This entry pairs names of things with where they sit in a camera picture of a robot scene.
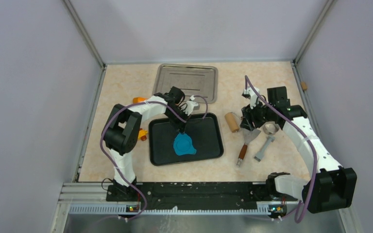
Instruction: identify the yellow toy car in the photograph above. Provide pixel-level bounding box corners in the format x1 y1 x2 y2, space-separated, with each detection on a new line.
138 128 148 141

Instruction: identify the wooden rolling pin roller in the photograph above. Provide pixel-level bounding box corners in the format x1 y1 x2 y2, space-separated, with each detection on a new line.
224 112 240 133

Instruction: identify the grey dumbbell-shaped tool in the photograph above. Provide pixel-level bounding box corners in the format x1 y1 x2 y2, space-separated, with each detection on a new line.
254 135 275 162

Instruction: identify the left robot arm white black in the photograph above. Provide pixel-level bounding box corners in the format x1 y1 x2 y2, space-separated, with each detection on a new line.
100 86 199 201

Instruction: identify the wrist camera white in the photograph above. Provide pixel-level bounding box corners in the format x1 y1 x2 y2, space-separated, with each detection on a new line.
182 95 200 116
242 86 261 109

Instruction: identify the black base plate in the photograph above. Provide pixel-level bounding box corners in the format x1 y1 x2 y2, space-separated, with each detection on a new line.
106 182 295 211

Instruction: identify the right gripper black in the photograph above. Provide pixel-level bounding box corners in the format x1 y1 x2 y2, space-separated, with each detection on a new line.
240 99 275 131

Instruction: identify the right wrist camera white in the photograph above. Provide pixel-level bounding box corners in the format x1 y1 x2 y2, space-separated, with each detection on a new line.
242 86 261 109

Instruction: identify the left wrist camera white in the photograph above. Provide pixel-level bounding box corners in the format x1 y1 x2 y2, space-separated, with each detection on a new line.
182 95 200 116

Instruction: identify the metal scraper wooden handle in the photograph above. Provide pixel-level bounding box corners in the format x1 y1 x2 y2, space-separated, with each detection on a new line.
236 128 261 167

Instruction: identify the blue dough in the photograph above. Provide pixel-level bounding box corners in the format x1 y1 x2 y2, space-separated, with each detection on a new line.
173 133 197 156

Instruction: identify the small wooden cork piece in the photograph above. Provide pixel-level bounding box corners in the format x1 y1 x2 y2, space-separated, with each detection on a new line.
300 82 308 91

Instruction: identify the round metal cookie cutter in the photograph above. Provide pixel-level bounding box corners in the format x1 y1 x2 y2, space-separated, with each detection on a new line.
262 122 280 135

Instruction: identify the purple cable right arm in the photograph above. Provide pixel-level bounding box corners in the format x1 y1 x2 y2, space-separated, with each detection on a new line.
244 75 319 224

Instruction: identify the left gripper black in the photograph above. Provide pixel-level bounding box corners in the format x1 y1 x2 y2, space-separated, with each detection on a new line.
165 107 191 134

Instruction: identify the black baking tray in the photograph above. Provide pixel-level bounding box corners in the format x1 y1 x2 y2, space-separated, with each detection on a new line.
149 113 224 166

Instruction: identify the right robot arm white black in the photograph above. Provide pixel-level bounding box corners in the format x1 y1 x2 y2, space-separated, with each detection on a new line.
240 86 357 214

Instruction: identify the silver metal tray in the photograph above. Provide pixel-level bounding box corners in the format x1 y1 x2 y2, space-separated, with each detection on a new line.
152 64 219 104

